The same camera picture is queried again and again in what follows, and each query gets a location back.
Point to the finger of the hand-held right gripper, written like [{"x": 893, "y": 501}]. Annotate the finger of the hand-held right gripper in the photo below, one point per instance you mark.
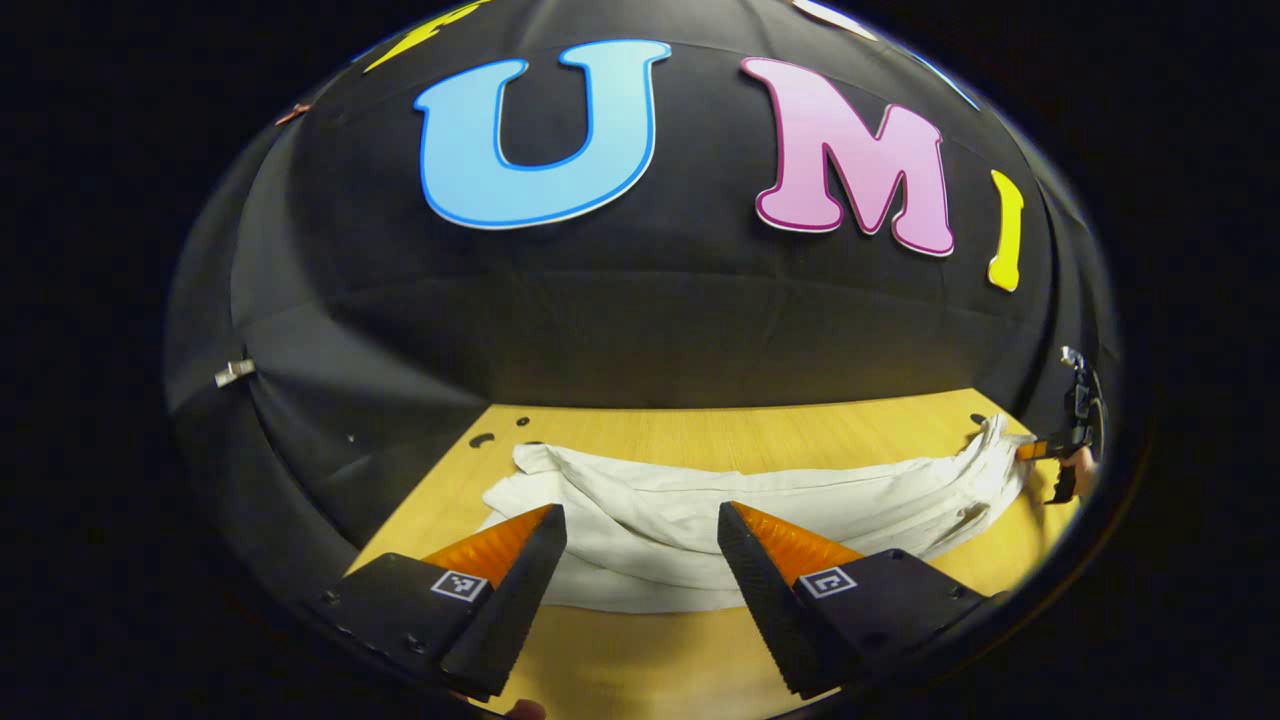
[{"x": 1038, "y": 449}]

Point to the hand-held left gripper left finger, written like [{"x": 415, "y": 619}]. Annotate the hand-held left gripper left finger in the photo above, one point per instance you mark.
[{"x": 515, "y": 600}]

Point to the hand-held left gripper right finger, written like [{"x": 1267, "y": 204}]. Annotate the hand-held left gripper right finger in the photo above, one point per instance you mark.
[{"x": 765, "y": 610}]

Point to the white jeans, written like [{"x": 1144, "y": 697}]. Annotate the white jeans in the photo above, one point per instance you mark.
[{"x": 660, "y": 520}]

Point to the black backdrop cloth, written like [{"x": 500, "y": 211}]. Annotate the black backdrop cloth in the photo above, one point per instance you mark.
[{"x": 640, "y": 320}]

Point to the white cloth clip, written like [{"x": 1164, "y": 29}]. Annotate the white cloth clip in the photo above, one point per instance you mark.
[{"x": 235, "y": 372}]

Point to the reddish cloth clip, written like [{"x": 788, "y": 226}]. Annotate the reddish cloth clip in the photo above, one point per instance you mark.
[{"x": 292, "y": 114}]

